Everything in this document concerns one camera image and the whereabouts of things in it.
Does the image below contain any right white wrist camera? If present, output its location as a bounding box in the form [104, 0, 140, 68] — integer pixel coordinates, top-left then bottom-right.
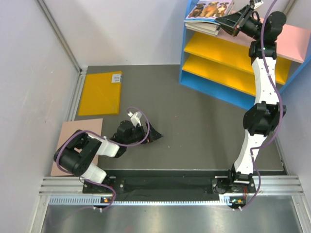
[250, 0, 263, 9]

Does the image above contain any yellow file folder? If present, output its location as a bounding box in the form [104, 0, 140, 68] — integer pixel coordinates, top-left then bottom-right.
[78, 71, 122, 116]

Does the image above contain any black paperback book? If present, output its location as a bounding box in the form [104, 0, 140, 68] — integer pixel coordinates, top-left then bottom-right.
[186, 21, 220, 32]

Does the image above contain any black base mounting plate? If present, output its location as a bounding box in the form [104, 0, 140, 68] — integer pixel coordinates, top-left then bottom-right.
[82, 169, 256, 196]

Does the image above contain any purple cable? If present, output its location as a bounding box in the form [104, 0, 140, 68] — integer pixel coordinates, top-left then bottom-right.
[54, 106, 150, 212]
[239, 0, 285, 211]

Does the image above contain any dark blue hardcover book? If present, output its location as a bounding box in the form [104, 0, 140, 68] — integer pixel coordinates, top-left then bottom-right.
[186, 26, 221, 36]

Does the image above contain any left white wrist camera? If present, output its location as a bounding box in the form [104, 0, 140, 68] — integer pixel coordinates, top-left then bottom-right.
[127, 111, 142, 127]

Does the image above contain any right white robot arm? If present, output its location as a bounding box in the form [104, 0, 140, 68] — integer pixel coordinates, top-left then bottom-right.
[216, 0, 286, 192]

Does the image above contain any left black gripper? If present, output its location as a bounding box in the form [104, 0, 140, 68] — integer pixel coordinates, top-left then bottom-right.
[125, 121, 163, 145]

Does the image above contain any pink file folder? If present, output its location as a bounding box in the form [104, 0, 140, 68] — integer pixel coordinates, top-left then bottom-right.
[50, 118, 103, 176]

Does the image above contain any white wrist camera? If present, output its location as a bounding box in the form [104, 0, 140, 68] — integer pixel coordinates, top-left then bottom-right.
[127, 111, 142, 127]
[250, 0, 263, 9]

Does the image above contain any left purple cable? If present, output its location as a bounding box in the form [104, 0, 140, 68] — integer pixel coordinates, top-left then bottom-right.
[54, 106, 150, 212]

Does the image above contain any aluminium frame rail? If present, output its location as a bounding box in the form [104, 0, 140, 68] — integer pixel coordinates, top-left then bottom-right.
[39, 175, 303, 207]

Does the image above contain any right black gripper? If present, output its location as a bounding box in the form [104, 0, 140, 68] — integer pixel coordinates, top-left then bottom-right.
[214, 5, 263, 42]

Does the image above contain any colourful wooden bookshelf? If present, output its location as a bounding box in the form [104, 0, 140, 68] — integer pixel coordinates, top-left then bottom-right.
[179, 0, 311, 115]

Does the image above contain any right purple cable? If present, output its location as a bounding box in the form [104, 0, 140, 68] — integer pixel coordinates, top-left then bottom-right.
[239, 0, 285, 211]

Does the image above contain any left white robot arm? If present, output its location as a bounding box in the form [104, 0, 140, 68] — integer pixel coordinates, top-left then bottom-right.
[53, 120, 163, 193]

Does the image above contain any purple dog book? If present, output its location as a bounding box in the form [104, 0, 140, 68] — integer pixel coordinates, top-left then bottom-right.
[184, 0, 235, 24]

